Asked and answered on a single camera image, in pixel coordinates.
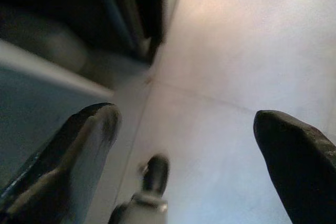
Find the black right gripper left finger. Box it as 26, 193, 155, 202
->
0, 102, 123, 224

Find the white fridge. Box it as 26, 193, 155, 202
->
0, 37, 116, 190

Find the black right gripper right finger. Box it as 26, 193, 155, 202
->
253, 109, 336, 224

